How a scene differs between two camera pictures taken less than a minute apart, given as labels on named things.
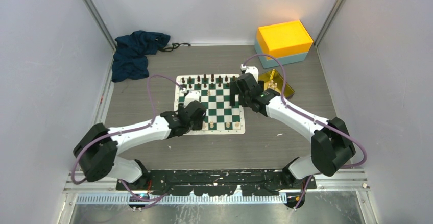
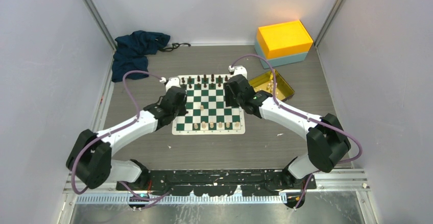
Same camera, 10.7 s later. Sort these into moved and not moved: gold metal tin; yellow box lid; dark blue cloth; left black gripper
Moved: left black gripper
Not moved: gold metal tin; yellow box lid; dark blue cloth
